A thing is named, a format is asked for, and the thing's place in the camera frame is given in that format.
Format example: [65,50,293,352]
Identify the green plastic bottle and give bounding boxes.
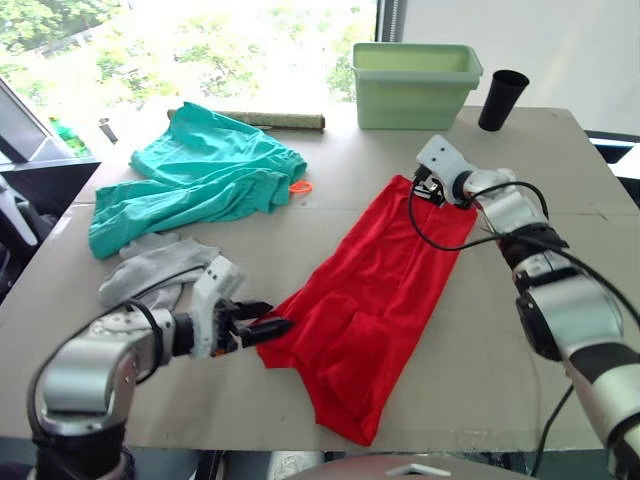
[48,116,92,155]

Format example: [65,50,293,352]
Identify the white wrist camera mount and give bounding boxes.
[415,134,474,187]
[189,255,246,360]

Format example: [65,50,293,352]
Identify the large grey sock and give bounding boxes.
[97,237,221,312]

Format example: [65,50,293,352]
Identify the pale green plastic bin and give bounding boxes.
[351,42,484,131]

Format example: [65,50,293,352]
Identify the red t-shirt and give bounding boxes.
[255,173,477,448]

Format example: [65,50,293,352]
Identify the grey slanted panel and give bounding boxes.
[0,77,77,165]

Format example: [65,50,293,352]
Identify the black office chair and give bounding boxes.
[0,158,102,304]

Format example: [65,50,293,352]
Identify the black plastic cup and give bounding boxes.
[477,69,531,133]

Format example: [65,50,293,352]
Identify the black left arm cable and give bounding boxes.
[27,267,204,401]

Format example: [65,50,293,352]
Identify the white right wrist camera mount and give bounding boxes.
[415,134,474,187]

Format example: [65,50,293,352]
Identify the grey window frame post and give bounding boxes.
[374,0,406,44]

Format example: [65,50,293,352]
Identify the rolled brown mat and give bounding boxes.
[167,108,326,134]

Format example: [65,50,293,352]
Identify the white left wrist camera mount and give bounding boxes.
[189,255,246,360]

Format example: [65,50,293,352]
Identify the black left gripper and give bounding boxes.
[212,298,295,357]

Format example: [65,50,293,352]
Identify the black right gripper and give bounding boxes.
[411,167,450,209]

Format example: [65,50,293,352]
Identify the teal shorts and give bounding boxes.
[88,101,309,260]

